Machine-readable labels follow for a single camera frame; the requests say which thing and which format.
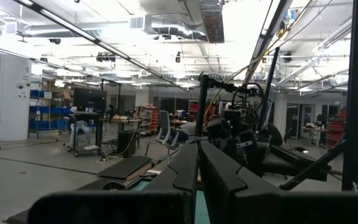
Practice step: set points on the orange bin shelf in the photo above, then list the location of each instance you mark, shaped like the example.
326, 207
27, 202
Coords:
149, 119

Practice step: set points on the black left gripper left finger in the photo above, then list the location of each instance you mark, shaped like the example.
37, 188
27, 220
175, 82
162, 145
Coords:
154, 205

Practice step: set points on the silver ceiling air duct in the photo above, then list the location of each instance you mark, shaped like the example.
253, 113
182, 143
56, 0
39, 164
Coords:
179, 28

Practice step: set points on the black aluminium rig frame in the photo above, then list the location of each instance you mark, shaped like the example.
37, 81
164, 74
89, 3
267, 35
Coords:
356, 93

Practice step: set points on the black orange-striped floor mat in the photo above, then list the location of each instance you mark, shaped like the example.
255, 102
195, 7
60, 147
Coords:
123, 166

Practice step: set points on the black ceiling-mounted camera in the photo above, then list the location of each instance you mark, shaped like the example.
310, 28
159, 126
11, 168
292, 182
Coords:
106, 57
287, 56
55, 40
178, 57

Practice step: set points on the black computer monitor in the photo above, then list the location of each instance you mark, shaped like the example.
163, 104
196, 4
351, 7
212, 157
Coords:
89, 99

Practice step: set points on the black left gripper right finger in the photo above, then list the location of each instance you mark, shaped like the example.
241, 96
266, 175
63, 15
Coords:
259, 205

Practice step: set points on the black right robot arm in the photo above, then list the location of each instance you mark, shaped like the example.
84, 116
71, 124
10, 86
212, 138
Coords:
291, 165

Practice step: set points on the wooden desk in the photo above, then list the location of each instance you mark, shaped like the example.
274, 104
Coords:
120, 120

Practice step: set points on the white building pillar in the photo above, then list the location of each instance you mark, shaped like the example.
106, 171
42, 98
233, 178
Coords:
12, 99

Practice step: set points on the blue bin shelf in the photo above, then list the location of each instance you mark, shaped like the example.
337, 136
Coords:
47, 110

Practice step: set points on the person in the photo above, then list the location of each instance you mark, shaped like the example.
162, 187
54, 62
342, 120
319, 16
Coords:
80, 132

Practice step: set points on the red bin rack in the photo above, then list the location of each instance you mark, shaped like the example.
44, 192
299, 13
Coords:
337, 129

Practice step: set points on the black rolling cart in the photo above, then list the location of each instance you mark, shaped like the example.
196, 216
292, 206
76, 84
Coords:
85, 133

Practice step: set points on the black computer tower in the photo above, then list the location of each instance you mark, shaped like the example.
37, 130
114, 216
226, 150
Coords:
126, 143

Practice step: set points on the grey office chair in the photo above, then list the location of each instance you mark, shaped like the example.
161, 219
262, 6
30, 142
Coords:
164, 126

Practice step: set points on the green table mat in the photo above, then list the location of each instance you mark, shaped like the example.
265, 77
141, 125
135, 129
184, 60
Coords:
202, 208

